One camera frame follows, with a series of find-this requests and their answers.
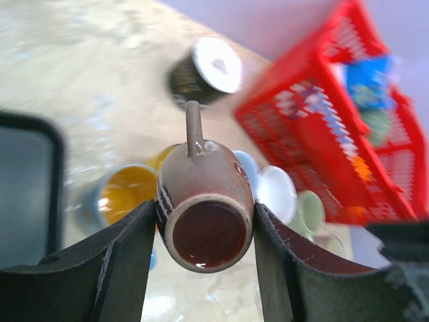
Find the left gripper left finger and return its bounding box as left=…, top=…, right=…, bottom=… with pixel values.
left=1, top=201, right=156, bottom=321

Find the blue white snack bag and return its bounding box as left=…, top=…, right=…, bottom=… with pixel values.
left=345, top=54, right=397, bottom=111

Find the orange fruit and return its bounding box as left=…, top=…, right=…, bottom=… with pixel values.
left=353, top=155, right=372, bottom=182

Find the red plastic basket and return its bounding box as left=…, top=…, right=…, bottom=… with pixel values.
left=235, top=1, right=428, bottom=225

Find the yellow mug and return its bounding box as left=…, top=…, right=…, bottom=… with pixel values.
left=143, top=144, right=178, bottom=172

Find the black labelled can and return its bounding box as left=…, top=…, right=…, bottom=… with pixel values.
left=167, top=36, right=243, bottom=110

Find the dark maroon mug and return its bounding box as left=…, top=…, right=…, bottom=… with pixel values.
left=155, top=101, right=255, bottom=274

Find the pale blue mug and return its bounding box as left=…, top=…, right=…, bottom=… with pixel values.
left=233, top=150, right=261, bottom=200

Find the pale green mug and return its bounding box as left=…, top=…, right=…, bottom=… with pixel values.
left=288, top=190, right=325, bottom=242

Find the white cream mug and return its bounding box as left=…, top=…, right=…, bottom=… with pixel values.
left=312, top=233, right=347, bottom=258

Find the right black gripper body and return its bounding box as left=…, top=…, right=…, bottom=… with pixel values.
left=366, top=221, right=428, bottom=321

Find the green melon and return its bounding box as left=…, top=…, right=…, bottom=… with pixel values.
left=360, top=109, right=391, bottom=148

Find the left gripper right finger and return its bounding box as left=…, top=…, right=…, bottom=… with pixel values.
left=253, top=201, right=429, bottom=322

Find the black plastic tray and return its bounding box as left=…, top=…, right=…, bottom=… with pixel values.
left=1, top=111, right=65, bottom=268

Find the teal rimmed mug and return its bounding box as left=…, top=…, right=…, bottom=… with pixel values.
left=72, top=163, right=160, bottom=272

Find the brown floral mug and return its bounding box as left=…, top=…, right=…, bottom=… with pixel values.
left=257, top=166, right=297, bottom=225

